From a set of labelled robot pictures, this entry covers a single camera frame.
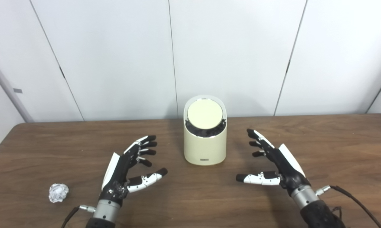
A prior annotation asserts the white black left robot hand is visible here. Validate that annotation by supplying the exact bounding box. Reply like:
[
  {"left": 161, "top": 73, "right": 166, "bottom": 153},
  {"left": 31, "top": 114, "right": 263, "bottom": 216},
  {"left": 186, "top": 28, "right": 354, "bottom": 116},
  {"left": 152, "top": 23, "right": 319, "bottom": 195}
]
[{"left": 99, "top": 135, "right": 168, "bottom": 208}]

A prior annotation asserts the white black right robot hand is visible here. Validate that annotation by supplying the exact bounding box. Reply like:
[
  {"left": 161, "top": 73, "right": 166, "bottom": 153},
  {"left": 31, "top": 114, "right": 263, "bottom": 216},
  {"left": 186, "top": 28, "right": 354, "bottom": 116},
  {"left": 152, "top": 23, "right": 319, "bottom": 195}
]
[{"left": 236, "top": 128, "right": 312, "bottom": 196}]

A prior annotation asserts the white paper ball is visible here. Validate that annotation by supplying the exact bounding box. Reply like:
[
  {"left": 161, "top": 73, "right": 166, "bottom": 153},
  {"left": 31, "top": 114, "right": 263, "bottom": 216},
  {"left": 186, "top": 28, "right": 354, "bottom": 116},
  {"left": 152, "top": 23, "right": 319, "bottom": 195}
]
[{"left": 48, "top": 183, "right": 69, "bottom": 203}]

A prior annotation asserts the cream round bin lid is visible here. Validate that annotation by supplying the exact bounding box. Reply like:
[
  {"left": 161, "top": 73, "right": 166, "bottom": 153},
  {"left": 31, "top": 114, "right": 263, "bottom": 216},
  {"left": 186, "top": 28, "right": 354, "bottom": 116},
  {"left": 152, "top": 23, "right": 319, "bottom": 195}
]
[{"left": 187, "top": 99, "right": 224, "bottom": 129}]

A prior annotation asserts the cream-colored bin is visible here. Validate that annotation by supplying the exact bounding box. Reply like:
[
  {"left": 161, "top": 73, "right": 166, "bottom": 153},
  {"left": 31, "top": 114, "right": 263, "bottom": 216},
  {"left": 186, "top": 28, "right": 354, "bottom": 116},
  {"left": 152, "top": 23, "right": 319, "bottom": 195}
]
[{"left": 183, "top": 95, "right": 227, "bottom": 166}]

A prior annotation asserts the black bin liner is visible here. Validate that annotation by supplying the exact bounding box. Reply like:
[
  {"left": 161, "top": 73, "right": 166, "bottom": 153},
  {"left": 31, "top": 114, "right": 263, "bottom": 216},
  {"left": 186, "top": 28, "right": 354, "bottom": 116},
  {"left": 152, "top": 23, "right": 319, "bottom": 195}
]
[{"left": 185, "top": 117, "right": 226, "bottom": 138}]

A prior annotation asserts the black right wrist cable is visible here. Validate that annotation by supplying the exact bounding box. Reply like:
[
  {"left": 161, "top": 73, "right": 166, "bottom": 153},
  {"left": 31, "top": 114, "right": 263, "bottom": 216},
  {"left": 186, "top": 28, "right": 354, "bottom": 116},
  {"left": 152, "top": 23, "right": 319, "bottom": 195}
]
[{"left": 315, "top": 185, "right": 381, "bottom": 228}]

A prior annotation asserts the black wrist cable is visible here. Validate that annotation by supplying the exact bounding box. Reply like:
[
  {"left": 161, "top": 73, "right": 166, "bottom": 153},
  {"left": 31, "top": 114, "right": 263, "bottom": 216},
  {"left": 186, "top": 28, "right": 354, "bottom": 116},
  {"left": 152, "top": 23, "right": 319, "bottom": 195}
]
[
  {"left": 315, "top": 185, "right": 381, "bottom": 228},
  {"left": 61, "top": 205, "right": 96, "bottom": 228}
]

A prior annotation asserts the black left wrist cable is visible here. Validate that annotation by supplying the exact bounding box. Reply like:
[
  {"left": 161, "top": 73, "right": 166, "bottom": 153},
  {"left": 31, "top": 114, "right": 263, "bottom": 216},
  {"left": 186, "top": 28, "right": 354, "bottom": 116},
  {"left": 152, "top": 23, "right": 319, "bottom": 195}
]
[{"left": 61, "top": 205, "right": 96, "bottom": 228}]

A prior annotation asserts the grey wall corner post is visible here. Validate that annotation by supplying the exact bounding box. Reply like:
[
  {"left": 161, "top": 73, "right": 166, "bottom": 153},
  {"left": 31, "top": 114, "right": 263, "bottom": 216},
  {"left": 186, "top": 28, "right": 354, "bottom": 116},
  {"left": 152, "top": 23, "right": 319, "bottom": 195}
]
[{"left": 0, "top": 51, "right": 35, "bottom": 123}]

